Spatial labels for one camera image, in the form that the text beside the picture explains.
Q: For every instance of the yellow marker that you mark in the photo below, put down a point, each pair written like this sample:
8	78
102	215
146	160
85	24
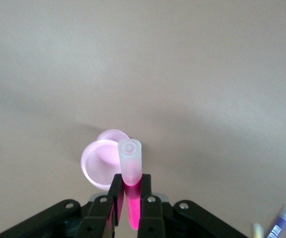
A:
257	230

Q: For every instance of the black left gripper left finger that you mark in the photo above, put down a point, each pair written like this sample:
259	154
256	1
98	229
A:
100	213

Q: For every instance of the purple marker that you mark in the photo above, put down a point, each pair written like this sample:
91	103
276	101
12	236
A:
279	223

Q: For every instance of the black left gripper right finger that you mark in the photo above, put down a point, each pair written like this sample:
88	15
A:
151	215

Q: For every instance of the pink cup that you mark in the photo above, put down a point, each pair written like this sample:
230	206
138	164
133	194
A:
98	163

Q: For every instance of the pink marker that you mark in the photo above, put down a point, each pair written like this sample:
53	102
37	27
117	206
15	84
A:
130	161

